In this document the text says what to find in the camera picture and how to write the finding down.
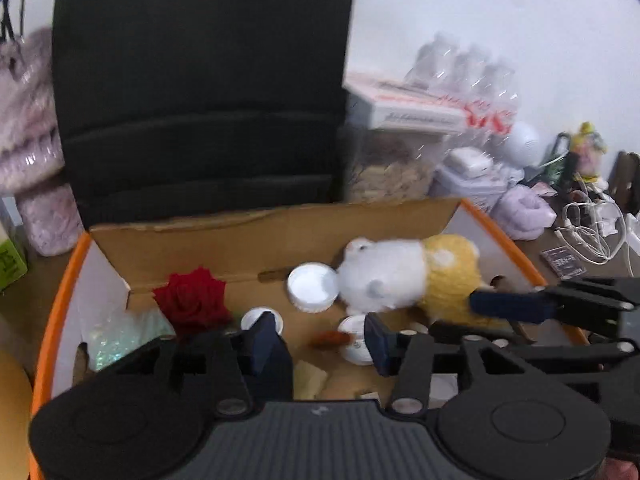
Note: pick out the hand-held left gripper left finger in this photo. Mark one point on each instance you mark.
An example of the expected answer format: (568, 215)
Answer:
(265, 345)

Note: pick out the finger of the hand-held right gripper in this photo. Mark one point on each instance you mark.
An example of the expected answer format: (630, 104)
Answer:
(450, 331)
(505, 305)

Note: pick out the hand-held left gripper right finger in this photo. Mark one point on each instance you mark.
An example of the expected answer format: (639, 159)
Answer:
(380, 345)

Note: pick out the small orange stick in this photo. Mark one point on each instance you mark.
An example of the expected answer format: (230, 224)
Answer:
(327, 340)

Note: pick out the white and yellow plush toy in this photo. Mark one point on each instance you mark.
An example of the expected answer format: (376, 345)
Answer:
(390, 275)

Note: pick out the orange-rimmed cardboard box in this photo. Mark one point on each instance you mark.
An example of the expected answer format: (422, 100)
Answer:
(225, 245)

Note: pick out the yellow sponge block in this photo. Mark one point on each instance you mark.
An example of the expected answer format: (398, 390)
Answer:
(309, 382)

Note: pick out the black card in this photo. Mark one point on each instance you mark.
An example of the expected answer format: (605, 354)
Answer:
(564, 262)

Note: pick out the plain white round lid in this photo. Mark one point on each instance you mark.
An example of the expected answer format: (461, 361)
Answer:
(312, 285)

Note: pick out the red rose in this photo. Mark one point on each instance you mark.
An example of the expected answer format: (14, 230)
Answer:
(192, 300)

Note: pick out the iridescent green plastic bag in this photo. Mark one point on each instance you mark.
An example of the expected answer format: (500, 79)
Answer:
(122, 340)

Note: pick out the white earbuds case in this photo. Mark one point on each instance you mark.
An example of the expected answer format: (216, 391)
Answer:
(467, 162)

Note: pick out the white power adapter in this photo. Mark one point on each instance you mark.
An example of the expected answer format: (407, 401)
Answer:
(634, 232)

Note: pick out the black bottle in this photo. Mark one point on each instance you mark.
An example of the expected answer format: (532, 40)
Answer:
(560, 165)

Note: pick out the white round lamp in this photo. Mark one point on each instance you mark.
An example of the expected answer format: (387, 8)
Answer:
(522, 142)

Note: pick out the clear container with chips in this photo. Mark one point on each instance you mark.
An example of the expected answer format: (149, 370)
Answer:
(390, 170)

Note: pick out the brown bag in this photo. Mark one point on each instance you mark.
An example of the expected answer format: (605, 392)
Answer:
(625, 180)

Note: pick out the colourful toy figure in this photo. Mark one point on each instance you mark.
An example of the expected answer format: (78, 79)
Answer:
(589, 152)

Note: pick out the white and red flat box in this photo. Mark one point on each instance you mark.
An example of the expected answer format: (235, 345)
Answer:
(400, 105)

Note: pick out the pack of water bottles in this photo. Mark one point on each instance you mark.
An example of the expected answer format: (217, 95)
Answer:
(465, 80)

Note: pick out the tan cardboard sheet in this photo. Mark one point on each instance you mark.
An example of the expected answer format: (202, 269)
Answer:
(12, 410)

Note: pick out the black paper bag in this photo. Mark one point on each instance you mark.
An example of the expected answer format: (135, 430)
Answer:
(200, 85)

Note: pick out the white and green carton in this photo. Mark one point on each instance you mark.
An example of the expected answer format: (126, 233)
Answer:
(10, 260)

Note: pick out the pink furry vase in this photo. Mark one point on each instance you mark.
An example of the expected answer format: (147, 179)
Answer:
(30, 135)

